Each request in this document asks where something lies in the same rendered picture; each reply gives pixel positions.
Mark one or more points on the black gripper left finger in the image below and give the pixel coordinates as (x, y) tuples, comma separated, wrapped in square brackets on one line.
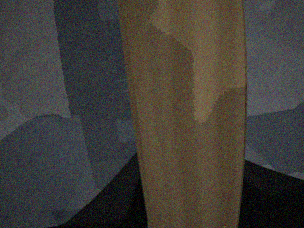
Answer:
[(119, 205)]

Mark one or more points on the tan wooden board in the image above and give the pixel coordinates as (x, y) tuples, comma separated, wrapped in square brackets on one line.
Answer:
[(186, 67)]

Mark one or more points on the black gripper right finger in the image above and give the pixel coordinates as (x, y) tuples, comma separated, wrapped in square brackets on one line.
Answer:
[(270, 199)]

